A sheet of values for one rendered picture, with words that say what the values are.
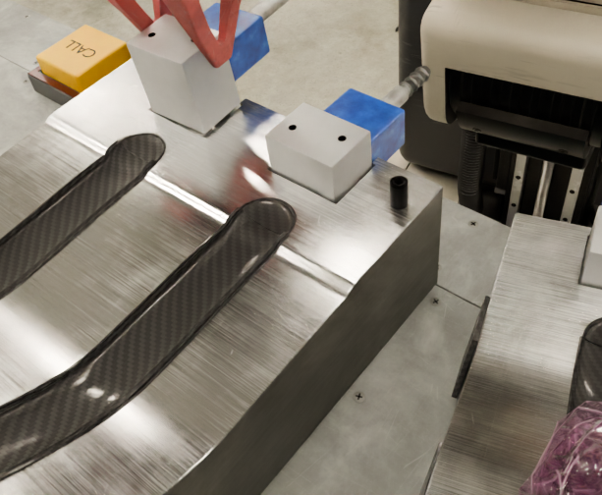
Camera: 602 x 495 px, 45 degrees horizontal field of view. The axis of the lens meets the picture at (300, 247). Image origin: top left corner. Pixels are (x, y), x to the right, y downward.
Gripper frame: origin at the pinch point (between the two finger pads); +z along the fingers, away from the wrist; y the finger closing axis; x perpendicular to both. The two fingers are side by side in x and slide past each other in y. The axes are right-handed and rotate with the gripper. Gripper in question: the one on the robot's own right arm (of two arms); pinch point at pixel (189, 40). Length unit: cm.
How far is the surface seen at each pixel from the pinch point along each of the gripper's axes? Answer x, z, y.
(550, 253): 2.5, 9.1, 23.6
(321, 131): -1.0, 2.3, 10.8
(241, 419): -16.4, 5.6, 17.0
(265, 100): 82, 93, -84
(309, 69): 99, 94, -82
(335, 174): -3.0, 3.0, 13.1
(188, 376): -16.2, 5.4, 13.3
